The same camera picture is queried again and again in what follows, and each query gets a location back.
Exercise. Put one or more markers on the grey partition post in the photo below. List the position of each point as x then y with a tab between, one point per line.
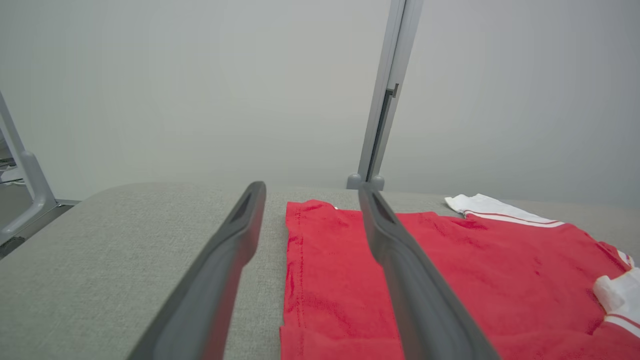
385	100

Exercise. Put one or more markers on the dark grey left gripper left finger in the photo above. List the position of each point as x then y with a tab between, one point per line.
210	290

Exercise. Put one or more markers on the red and white striped garment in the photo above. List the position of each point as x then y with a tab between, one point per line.
500	207

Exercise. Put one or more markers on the grey metal stand leg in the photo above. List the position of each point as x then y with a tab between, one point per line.
35	185

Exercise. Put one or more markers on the red shorts with white trim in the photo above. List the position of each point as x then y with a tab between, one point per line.
325	280

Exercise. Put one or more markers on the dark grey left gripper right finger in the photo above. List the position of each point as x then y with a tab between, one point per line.
420	300

